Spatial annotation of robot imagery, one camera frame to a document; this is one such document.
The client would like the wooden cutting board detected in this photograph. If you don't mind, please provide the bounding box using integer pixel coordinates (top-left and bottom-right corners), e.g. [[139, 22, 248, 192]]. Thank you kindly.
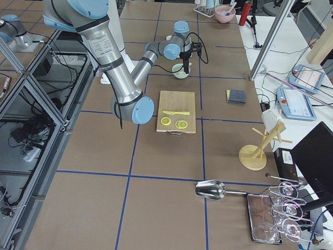
[[156, 91, 196, 134]]

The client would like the white wire cup rack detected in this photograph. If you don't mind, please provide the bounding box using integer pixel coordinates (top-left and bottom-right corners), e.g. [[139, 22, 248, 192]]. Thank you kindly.
[[193, 5, 214, 18]]

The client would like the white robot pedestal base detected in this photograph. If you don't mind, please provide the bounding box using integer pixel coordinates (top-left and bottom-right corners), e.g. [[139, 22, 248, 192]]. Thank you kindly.
[[107, 0, 138, 73]]

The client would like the aluminium frame post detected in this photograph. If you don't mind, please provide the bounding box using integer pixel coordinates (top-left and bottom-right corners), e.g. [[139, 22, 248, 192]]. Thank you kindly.
[[249, 0, 294, 81]]

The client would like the blue teach pendant near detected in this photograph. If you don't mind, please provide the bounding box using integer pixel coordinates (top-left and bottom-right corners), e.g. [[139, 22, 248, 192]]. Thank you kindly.
[[276, 87, 316, 121]]

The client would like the grey folded cloth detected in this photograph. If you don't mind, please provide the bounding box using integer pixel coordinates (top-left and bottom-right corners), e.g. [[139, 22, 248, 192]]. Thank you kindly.
[[230, 89, 246, 105]]

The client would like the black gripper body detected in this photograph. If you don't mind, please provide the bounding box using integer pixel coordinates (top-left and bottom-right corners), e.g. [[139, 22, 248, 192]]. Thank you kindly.
[[180, 42, 202, 68]]

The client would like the blue teach pendant far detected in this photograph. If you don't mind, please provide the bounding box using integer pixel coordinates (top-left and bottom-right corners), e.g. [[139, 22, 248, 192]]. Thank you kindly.
[[288, 64, 326, 94]]

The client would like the wine glass rack tray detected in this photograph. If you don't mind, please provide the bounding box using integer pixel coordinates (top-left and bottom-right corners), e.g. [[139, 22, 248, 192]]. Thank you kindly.
[[246, 178, 314, 245]]

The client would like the lemon slice top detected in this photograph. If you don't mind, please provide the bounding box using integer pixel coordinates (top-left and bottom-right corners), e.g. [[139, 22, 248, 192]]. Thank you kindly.
[[160, 117, 172, 126]]

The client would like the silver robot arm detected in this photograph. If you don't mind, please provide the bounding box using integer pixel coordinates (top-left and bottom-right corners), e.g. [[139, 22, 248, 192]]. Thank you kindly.
[[1, 14, 40, 53], [43, 0, 204, 124]]

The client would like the light blue cup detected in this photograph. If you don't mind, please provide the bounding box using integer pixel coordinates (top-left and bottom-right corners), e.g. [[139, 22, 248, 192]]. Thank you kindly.
[[206, 0, 215, 9]]

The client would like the blue teach pendant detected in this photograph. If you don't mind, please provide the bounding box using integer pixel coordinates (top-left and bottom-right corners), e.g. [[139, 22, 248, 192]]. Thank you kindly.
[[276, 87, 316, 121], [288, 64, 326, 94]]

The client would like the pink mixing bowl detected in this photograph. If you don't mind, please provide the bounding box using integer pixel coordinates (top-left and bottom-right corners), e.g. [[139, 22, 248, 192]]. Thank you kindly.
[[214, 5, 236, 23]]

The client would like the red bottle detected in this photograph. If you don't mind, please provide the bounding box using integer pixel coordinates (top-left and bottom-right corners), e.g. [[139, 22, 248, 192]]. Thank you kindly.
[[238, 1, 251, 26]]

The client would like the yellow plastic knife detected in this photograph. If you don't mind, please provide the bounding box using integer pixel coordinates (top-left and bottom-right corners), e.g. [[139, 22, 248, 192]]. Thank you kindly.
[[162, 110, 190, 116]]

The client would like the wooden mug tree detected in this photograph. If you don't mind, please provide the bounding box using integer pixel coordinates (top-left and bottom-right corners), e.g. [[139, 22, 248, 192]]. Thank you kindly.
[[238, 119, 292, 171]]

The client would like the mint green bowl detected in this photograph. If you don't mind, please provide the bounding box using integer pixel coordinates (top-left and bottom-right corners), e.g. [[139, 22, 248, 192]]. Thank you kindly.
[[172, 63, 190, 79]]

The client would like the black monitor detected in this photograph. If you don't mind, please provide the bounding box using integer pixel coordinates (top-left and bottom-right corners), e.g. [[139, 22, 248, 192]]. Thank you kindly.
[[290, 121, 333, 193]]

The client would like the yellow sponge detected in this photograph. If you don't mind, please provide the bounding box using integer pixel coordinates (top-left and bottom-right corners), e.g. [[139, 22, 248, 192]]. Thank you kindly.
[[226, 89, 231, 102]]

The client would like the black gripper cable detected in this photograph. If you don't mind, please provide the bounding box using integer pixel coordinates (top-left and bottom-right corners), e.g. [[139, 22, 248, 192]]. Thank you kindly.
[[153, 31, 209, 74]]

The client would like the black camera tripod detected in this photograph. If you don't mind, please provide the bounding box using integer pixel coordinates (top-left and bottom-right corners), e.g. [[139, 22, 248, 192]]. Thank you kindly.
[[246, 0, 263, 49]]

